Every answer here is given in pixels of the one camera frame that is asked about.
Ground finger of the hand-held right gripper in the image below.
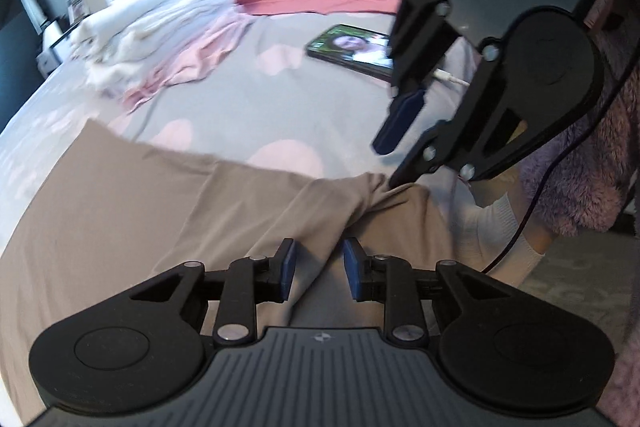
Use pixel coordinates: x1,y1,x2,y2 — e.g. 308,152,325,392
389,38,523,188
372,2,451,156

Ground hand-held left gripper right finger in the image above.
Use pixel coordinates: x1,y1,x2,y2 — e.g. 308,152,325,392
344,238,506,344

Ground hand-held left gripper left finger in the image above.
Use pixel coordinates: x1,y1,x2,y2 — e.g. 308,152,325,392
132,238,297,348

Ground tan shirt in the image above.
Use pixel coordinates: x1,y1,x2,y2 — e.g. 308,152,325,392
0,119,456,408

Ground stack of white folded clothes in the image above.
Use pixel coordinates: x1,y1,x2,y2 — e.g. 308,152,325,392
67,0,238,95

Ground black smartphone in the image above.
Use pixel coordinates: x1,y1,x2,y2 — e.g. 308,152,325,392
306,23,396,82

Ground polka dot bed sheet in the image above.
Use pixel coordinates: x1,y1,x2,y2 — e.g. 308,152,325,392
0,4,546,288

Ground pink garment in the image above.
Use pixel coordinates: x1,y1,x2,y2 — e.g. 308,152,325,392
122,9,256,112

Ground purple fleece robe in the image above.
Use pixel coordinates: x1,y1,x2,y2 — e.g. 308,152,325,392
607,327,640,413

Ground dark nightstand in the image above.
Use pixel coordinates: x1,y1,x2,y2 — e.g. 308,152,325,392
37,0,93,72

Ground white charging cable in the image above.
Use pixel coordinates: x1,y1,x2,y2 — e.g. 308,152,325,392
432,68,471,86

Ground black cable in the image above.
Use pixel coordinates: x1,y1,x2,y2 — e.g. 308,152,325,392
480,0,640,274

